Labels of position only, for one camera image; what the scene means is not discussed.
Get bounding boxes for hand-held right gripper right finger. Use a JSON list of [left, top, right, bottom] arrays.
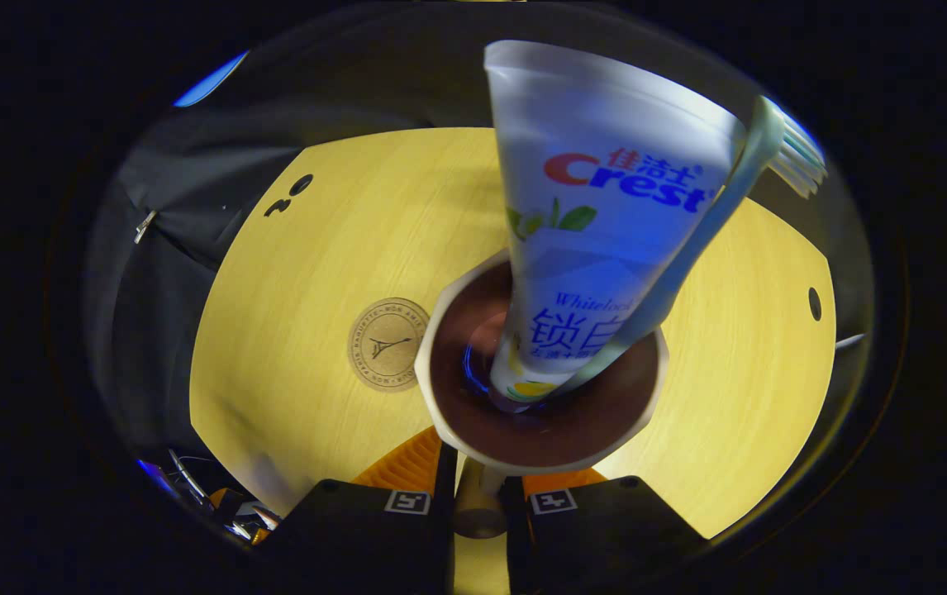
[[507, 468, 709, 595]]

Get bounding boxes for beige cup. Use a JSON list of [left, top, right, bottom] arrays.
[[414, 248, 671, 540]]

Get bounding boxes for pale green toothbrush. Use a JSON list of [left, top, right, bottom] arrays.
[[552, 94, 829, 397]]

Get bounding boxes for round cork coaster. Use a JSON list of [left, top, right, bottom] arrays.
[[347, 297, 433, 393]]

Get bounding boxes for white toothpaste tube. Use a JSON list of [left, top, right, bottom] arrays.
[[483, 40, 749, 414]]

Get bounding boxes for wooden desktop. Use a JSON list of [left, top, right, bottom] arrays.
[[189, 126, 838, 595]]

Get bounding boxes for black backdrop cloth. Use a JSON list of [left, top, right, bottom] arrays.
[[81, 0, 875, 464]]

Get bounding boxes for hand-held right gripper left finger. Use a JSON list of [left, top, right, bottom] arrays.
[[261, 425, 459, 595]]

